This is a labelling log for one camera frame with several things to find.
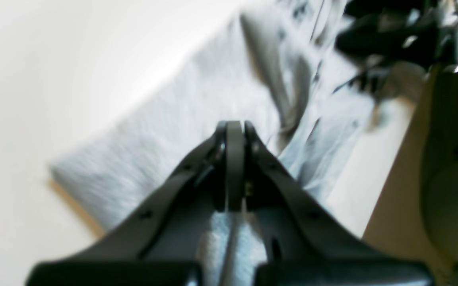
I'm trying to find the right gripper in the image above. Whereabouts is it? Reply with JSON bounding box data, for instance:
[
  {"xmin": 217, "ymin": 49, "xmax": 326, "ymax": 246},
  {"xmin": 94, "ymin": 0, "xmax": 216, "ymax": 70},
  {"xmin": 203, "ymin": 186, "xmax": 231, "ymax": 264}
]
[{"xmin": 336, "ymin": 0, "xmax": 458, "ymax": 68}]

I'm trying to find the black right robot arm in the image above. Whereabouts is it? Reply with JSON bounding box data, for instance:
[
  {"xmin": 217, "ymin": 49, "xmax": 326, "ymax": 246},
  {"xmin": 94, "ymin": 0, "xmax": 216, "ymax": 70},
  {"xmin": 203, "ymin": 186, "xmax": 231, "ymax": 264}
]
[{"xmin": 336, "ymin": 0, "xmax": 458, "ymax": 264}]

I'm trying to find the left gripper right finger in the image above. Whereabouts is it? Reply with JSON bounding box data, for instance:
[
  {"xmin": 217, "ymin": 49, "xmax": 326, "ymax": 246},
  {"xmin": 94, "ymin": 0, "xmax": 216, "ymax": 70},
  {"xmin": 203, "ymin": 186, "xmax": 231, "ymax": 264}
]
[{"xmin": 227, "ymin": 121, "xmax": 435, "ymax": 286}]

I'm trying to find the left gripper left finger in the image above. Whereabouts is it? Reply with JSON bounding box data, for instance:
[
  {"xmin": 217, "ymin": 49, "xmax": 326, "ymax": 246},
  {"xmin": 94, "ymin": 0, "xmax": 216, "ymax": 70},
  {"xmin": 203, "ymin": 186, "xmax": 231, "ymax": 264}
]
[{"xmin": 27, "ymin": 121, "xmax": 227, "ymax": 286}]

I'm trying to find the grey T-shirt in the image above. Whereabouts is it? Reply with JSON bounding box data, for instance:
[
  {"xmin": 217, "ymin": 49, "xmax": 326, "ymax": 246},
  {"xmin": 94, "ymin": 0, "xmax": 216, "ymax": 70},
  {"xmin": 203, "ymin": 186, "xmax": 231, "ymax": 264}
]
[{"xmin": 50, "ymin": 0, "xmax": 458, "ymax": 286}]

